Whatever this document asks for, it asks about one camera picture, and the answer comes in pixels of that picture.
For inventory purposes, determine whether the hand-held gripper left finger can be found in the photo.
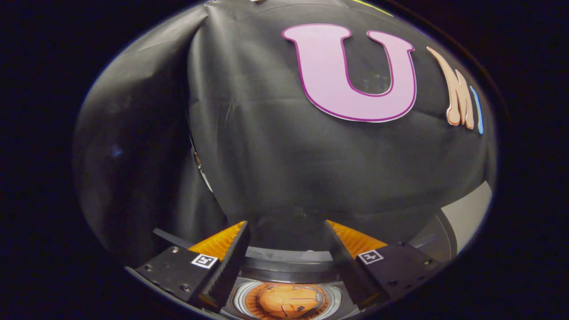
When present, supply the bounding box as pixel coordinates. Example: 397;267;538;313
133;221;250;312

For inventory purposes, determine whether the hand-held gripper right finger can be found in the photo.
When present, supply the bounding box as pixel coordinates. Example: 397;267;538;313
324;220;443;311

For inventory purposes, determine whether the orange shirt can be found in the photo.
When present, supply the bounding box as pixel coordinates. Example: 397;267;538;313
258;284;325;319

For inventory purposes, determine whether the black backdrop cloth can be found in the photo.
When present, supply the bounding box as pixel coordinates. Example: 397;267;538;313
73;0;496;267

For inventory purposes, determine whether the beige cabinet with dark frame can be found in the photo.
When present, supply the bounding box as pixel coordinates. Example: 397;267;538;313
433;180;493;264

